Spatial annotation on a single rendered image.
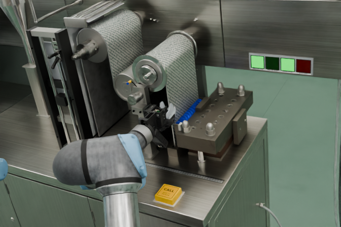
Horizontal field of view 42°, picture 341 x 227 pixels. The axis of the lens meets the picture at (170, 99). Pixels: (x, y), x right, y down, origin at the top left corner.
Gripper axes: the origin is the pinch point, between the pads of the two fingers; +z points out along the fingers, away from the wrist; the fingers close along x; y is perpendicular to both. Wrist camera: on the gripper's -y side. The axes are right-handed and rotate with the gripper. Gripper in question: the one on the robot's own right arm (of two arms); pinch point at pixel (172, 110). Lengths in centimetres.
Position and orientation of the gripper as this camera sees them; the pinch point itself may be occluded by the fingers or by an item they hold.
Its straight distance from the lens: 170.4
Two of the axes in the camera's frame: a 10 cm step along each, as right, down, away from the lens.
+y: -1.2, -8.8, -4.6
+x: -8.7, -1.3, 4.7
